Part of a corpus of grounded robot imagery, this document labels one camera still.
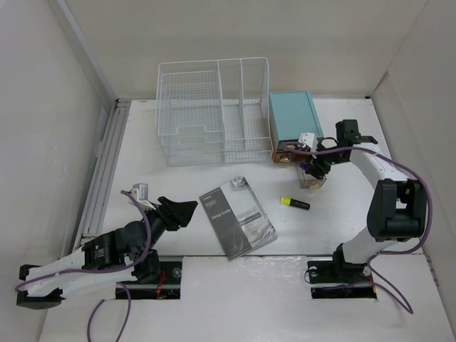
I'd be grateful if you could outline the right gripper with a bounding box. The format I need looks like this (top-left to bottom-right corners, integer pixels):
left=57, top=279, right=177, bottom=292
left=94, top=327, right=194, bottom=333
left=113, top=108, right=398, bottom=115
left=305, top=142, right=348, bottom=177

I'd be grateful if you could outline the aluminium rail left side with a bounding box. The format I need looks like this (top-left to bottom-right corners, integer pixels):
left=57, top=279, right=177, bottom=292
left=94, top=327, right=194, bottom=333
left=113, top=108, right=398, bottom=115
left=66, top=98, right=132, bottom=253

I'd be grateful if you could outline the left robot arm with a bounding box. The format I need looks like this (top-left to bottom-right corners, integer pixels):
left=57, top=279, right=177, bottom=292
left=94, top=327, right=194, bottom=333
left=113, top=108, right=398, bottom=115
left=15, top=197, right=197, bottom=310

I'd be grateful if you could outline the purple cap highlighter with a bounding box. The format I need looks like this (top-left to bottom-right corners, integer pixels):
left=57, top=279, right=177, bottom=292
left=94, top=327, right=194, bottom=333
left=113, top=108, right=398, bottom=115
left=299, top=161, right=310, bottom=174

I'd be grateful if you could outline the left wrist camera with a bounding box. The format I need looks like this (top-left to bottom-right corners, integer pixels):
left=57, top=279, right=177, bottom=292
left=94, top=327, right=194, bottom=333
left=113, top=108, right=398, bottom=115
left=130, top=183, right=154, bottom=210

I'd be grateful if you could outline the teal and orange drawer box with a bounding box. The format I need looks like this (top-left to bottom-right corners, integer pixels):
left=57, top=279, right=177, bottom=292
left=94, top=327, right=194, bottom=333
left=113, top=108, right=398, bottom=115
left=269, top=90, right=323, bottom=163

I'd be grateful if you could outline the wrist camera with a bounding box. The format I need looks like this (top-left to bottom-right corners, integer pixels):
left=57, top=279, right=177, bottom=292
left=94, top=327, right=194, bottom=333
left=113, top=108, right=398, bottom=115
left=298, top=133, right=318, bottom=152
left=130, top=183, right=154, bottom=210

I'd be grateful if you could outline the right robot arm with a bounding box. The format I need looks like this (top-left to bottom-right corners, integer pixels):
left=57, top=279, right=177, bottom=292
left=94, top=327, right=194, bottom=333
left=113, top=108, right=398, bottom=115
left=159, top=120, right=432, bottom=287

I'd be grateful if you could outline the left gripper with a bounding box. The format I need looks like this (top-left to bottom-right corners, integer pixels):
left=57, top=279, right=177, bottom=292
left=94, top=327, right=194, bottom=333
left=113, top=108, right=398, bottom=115
left=135, top=197, right=197, bottom=261

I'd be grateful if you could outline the white wire mesh organizer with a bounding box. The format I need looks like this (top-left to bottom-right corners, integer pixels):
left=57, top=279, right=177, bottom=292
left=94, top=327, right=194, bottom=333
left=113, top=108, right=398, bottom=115
left=155, top=57, right=273, bottom=167

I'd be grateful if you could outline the clear drawer with gold knob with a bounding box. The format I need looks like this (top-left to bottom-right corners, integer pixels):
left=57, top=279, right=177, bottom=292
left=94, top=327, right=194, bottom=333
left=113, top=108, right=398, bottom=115
left=296, top=164, right=327, bottom=189

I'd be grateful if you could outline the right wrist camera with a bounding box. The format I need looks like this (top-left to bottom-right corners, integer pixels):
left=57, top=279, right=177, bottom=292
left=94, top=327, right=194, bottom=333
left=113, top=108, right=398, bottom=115
left=298, top=133, right=318, bottom=152

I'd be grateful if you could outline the grey Canon setup guide booklet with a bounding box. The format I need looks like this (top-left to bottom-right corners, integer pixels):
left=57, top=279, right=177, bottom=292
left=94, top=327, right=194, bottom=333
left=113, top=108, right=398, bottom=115
left=199, top=181, right=264, bottom=261

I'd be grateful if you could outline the yellow cap highlighter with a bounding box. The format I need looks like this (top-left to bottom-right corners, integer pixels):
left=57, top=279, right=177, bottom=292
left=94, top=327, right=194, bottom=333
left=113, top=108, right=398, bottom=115
left=280, top=197, right=311, bottom=210

